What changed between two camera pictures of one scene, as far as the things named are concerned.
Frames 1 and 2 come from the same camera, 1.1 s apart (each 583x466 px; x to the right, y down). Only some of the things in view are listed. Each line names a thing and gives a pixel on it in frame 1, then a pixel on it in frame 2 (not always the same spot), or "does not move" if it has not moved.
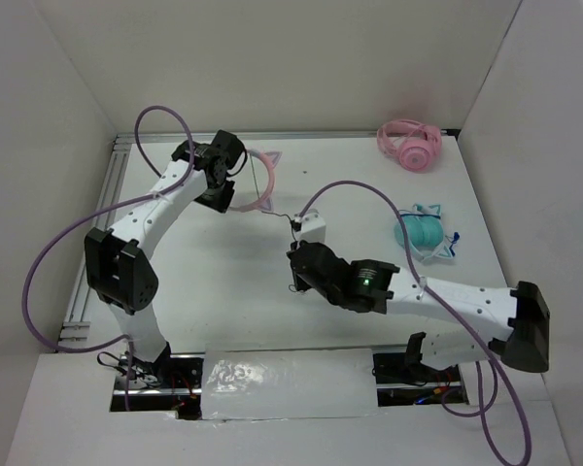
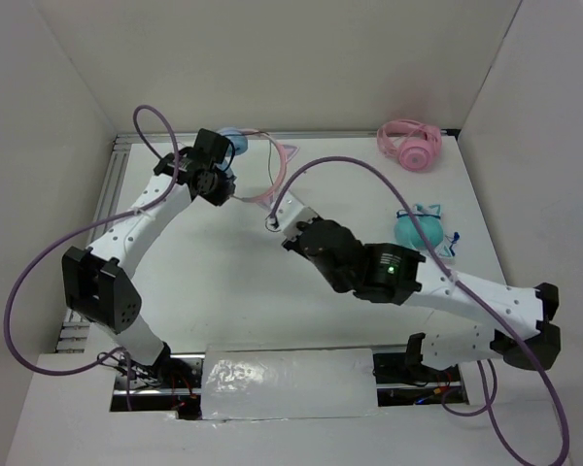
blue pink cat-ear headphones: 266,202 -> 240,147
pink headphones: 416,145 does not move
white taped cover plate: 260,382 does not move
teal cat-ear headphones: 425,233 does not move
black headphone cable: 284,213 -> 268,160
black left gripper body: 217,195 does not move
